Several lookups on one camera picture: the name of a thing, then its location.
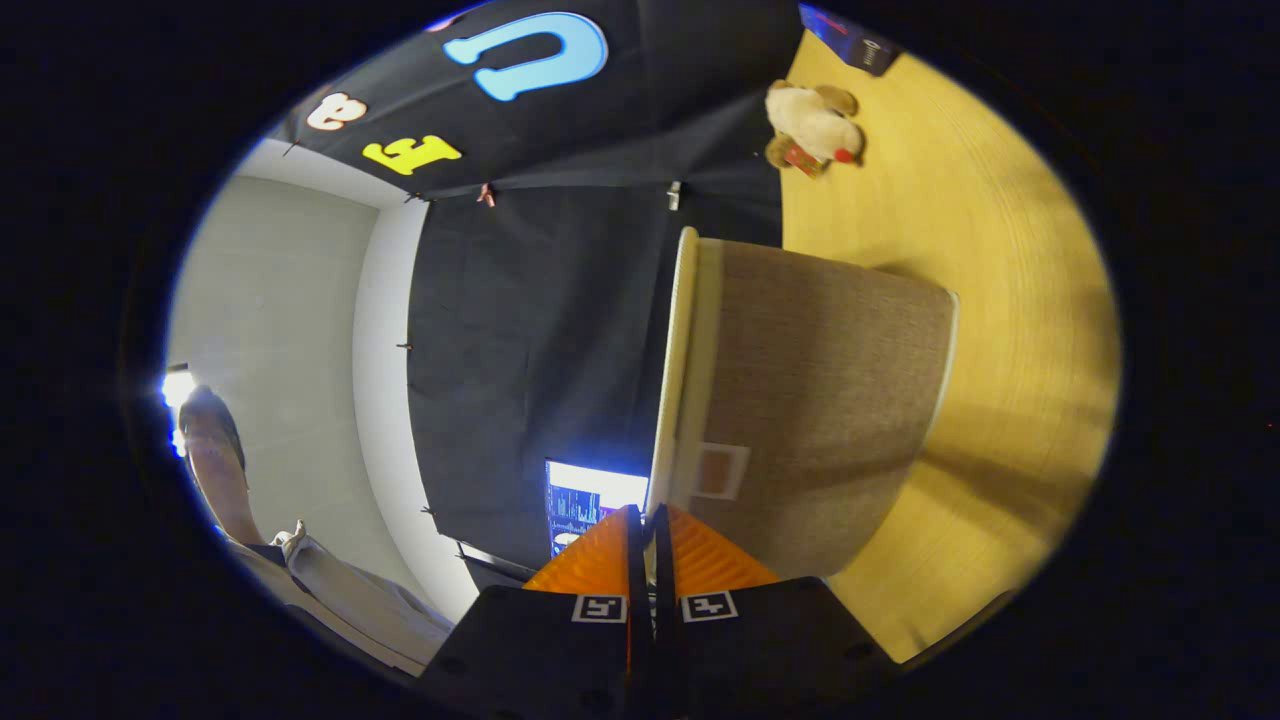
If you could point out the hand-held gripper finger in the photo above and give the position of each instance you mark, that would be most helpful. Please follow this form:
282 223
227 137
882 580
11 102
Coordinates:
663 600
640 600

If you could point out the brown fabric storage box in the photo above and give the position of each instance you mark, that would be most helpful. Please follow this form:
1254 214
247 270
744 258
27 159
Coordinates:
820 400

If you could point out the brown plush toy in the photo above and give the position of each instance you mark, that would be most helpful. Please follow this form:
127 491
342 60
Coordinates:
815 125

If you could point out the ceiling light panel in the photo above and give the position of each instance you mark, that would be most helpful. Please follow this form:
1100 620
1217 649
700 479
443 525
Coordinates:
177 390

